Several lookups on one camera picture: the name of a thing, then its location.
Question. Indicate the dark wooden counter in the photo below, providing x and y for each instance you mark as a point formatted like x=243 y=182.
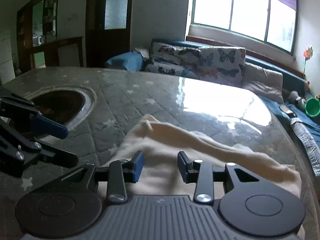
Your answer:
x=52 y=45

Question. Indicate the colourful pinwheel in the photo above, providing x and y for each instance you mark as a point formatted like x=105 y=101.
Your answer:
x=308 y=53

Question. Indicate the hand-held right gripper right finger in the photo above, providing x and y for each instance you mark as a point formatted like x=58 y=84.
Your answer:
x=182 y=166

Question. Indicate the green bucket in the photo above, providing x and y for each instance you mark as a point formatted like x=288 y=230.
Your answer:
x=313 y=107

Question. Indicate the teal sofa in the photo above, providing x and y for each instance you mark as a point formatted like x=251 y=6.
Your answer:
x=262 y=62

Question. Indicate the small grey toy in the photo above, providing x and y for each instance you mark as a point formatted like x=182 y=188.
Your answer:
x=295 y=97

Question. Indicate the dark wooden shelf cabinet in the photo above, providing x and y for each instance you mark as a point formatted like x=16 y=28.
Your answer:
x=25 y=30

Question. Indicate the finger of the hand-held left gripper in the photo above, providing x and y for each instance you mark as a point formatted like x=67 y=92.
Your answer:
x=50 y=128
x=60 y=155

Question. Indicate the beige towel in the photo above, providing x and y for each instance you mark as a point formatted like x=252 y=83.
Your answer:
x=142 y=53

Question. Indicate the cream garment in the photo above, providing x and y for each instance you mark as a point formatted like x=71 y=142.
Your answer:
x=212 y=145

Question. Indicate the beige cushion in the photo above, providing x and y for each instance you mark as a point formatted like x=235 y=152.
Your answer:
x=265 y=80

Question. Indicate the white refrigerator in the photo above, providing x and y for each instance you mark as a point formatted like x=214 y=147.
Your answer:
x=6 y=57

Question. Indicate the dark wooden door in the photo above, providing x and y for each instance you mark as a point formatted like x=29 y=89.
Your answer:
x=96 y=42

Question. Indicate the blue pillow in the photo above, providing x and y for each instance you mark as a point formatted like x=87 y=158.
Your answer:
x=125 y=61

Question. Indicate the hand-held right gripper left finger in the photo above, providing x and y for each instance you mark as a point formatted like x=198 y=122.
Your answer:
x=138 y=166

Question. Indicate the green framed window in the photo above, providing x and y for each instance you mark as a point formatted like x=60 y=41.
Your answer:
x=245 y=5

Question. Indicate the grey patterned cloth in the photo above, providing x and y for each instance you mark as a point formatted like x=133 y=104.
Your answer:
x=306 y=142

